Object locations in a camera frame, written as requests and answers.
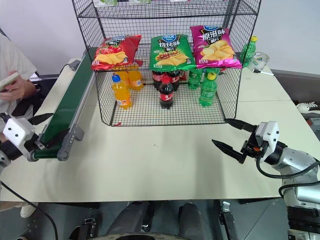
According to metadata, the green soda bottle yellow cap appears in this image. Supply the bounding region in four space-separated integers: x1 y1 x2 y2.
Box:
240 35 259 68
198 72 218 108

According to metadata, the black metal bracket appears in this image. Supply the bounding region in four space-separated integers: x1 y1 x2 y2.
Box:
219 201 240 240

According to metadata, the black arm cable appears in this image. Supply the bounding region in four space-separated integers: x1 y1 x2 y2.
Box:
0 179 59 240
255 152 320 179

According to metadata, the black wire rack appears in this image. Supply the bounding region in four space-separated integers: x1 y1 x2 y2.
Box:
71 0 263 127

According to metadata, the dark rounded shape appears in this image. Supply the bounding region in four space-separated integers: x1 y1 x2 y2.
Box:
106 200 151 237

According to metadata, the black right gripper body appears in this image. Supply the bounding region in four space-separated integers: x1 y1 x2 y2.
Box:
240 126 266 164

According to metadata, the white smartphone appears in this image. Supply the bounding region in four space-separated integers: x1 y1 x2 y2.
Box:
0 72 21 92

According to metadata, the black bag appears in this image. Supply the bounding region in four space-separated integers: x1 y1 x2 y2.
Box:
11 71 52 119

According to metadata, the white sneaker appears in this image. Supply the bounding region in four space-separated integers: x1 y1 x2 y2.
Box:
296 100 319 114
19 201 40 219

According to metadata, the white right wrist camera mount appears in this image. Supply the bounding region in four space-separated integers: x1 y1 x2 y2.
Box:
254 120 280 154

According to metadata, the grey power adapter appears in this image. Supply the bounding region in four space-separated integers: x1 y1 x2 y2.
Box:
68 59 81 71

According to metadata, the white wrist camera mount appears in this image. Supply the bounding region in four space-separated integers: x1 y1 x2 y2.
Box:
254 120 280 154
2 117 36 149

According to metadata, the cola bottle red cap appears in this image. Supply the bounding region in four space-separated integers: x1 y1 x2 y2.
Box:
158 76 175 110

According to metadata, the white marker pen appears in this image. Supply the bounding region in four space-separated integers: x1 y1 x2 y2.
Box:
251 69 275 76

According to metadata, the red chips bag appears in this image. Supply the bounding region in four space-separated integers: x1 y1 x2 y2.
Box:
91 34 143 72

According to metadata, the green conveyor belt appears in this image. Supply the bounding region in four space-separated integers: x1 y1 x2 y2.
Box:
26 46 98 163

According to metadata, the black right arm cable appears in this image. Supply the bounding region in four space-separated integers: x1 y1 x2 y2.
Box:
255 152 320 179

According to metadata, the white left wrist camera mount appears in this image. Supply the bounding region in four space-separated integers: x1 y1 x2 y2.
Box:
2 117 36 149

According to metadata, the green chips bag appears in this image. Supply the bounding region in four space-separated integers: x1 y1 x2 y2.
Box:
149 34 197 71

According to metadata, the magenta chips bag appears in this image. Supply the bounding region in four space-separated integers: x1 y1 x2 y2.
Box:
189 25 243 70

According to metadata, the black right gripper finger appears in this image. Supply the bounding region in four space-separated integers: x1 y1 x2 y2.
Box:
225 118 258 133
211 139 248 165

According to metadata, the orange soda bottle blue cap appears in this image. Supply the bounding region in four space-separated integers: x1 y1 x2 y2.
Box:
111 74 134 111

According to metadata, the person's bare hand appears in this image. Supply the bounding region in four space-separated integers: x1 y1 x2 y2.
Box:
0 74 38 101

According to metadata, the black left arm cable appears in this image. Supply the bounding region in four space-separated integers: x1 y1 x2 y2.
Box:
0 179 59 240

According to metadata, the person in white shirt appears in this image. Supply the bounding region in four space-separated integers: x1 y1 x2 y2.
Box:
0 26 39 118

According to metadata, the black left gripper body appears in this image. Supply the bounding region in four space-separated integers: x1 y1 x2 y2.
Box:
23 132 42 152

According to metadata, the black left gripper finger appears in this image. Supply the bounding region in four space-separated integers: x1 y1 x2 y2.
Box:
45 129 70 149
26 112 55 126

